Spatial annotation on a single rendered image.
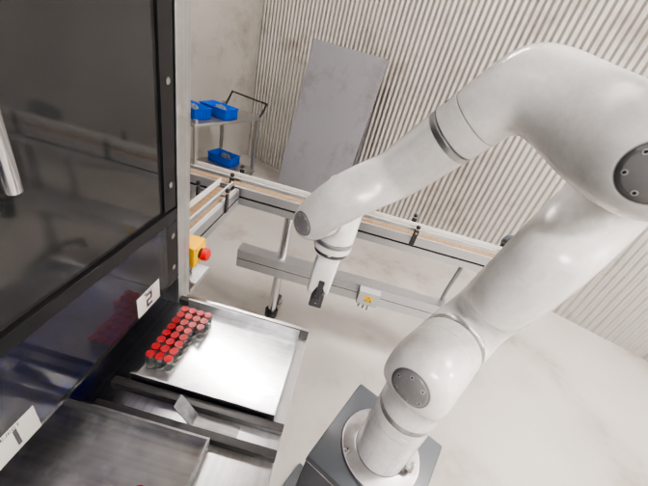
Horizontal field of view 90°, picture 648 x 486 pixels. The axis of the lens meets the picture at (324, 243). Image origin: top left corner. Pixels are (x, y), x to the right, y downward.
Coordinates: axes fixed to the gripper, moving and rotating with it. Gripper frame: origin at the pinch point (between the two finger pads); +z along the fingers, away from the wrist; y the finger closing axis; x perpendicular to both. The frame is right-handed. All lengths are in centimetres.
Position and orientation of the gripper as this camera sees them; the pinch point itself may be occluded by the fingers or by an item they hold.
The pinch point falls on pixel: (316, 298)
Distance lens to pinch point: 80.6
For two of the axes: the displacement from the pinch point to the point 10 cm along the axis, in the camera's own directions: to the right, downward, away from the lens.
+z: -2.3, 8.2, 5.3
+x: 9.6, 2.8, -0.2
